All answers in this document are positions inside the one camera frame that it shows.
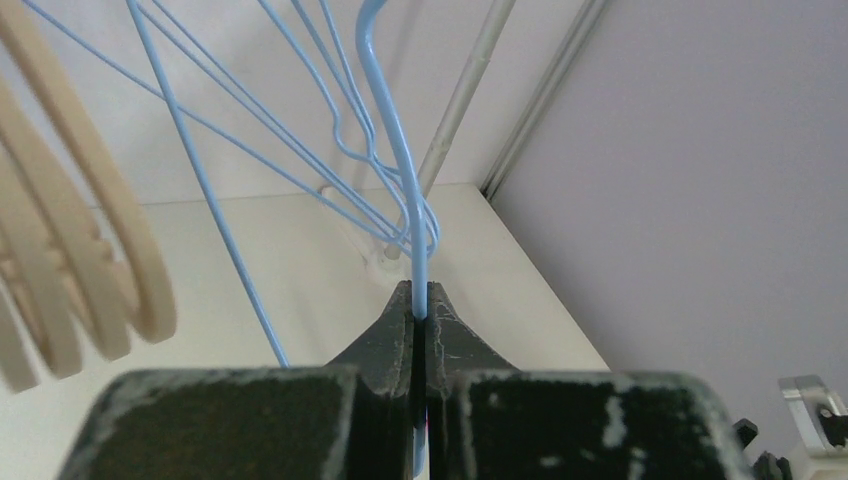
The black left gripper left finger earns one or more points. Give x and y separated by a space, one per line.
352 418

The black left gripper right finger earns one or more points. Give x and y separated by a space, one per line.
489 419

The beige plastic hanger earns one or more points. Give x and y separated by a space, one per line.
44 310
157 318
16 369
67 220

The blue wire hanger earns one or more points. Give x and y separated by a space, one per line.
142 19
344 99
407 425
418 234

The metal clothes rack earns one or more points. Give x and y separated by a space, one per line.
384 264

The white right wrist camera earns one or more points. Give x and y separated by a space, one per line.
820 417

